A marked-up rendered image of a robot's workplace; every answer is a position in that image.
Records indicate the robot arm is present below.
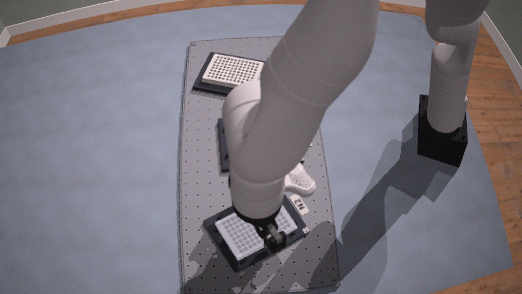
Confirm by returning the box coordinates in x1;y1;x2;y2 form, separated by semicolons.
222;0;490;219

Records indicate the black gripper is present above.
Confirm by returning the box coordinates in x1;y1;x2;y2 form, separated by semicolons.
232;203;287;254

